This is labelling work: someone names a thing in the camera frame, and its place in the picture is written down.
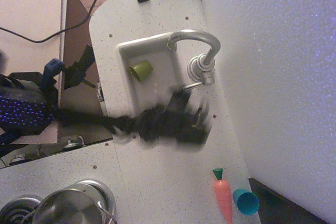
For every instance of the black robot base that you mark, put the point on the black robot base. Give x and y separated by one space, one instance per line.
21 82

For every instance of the silver curved faucet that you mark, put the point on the silver curved faucet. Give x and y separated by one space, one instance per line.
200 68

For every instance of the stainless steel pot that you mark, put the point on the stainless steel pot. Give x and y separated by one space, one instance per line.
67 205

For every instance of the white recessed sink basin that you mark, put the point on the white recessed sink basin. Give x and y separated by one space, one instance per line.
158 84

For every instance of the teal plastic cup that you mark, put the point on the teal plastic cup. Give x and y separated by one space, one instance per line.
246 201

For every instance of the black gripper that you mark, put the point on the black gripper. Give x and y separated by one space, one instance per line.
174 125

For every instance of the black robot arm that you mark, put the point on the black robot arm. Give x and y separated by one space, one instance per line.
113 124

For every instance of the green plastic cup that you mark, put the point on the green plastic cup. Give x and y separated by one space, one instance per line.
141 70

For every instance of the silver stove burner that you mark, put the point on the silver stove burner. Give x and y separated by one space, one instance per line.
20 209
102 197

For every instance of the orange toy carrot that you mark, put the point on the orange toy carrot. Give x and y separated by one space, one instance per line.
223 195

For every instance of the blue black clamp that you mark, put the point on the blue black clamp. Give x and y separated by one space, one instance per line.
74 75

